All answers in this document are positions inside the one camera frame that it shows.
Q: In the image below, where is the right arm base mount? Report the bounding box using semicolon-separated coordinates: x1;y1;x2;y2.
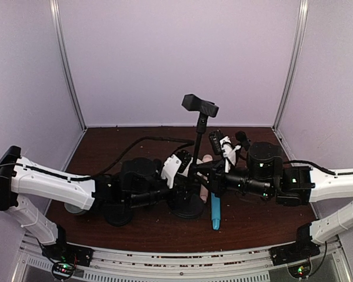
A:
269;231;320;280

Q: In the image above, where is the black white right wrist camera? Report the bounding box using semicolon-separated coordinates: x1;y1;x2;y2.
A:
208;130;241;173

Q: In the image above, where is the black rear microphone stand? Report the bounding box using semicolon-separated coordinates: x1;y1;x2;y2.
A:
235;131;251;165

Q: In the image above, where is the black left microphone stand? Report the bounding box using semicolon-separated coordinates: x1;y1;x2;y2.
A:
101;203;134;227

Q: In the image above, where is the black microphone stand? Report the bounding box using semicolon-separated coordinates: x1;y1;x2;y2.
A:
101;203;134;227
168;93;219;219
235;131;251;165

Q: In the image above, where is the pale green ceramic bowl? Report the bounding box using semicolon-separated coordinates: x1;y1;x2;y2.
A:
64;204;86;216

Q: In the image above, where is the black front microphone stand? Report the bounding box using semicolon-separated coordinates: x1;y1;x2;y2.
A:
168;93;219;219

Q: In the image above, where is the beige microphone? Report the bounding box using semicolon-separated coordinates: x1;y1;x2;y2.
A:
199;155;213;204

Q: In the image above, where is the right aluminium frame post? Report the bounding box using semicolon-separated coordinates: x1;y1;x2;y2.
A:
272;0;309;131

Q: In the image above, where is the blue microphone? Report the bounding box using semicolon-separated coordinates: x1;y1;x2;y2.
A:
211;193;221;231

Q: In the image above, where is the metal front rail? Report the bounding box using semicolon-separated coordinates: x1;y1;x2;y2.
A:
11;246;351;282

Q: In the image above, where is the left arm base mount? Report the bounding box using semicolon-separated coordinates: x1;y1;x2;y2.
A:
39;223;94;278

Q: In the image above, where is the left aluminium frame post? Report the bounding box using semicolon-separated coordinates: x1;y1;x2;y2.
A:
49;0;87;132

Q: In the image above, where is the aluminium frame post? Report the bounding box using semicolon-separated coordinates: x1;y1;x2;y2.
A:
272;0;309;131
49;0;87;132

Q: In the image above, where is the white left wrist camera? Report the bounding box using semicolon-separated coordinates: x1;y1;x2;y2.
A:
161;155;181;189

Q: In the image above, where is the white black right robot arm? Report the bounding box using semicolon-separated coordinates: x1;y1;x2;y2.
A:
188;142;353;248

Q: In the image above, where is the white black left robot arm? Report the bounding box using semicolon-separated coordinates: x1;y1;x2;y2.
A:
0;146;204;247

